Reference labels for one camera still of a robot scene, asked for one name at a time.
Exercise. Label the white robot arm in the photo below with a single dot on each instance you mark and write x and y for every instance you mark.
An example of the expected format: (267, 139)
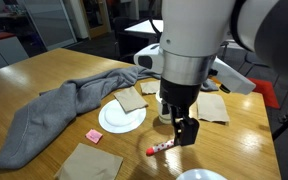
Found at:
(197, 30)

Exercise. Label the pink paper packet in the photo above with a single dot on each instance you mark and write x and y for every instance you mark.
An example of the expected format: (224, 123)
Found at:
(94, 136)

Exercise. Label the glass partition panel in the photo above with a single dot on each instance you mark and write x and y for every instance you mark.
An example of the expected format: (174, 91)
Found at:
(50, 23)

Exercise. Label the wooden door frame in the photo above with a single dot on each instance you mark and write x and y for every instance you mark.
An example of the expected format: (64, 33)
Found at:
(99, 30)

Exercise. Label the gray cabinet red top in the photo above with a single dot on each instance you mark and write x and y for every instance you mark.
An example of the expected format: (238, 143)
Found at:
(7, 50)

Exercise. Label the black chair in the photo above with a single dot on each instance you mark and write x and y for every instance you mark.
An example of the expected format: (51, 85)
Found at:
(130, 41)
(252, 57)
(128, 58)

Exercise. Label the white red-dotted marker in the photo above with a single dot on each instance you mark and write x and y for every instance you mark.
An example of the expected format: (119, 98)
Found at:
(157, 148)

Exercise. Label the white paper cup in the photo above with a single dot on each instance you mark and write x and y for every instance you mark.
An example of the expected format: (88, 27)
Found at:
(165, 119)

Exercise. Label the gray sweater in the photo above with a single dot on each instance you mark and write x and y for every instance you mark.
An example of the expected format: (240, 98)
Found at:
(44, 120)

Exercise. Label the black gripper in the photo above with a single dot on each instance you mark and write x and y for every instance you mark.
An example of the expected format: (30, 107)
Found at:
(180, 95)

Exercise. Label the brown paper napkin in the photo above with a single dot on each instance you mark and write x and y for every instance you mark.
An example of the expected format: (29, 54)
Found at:
(130, 99)
(89, 163)
(149, 87)
(214, 108)

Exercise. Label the white round plate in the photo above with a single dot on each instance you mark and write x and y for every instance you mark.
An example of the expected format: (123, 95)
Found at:
(200, 175)
(120, 123)

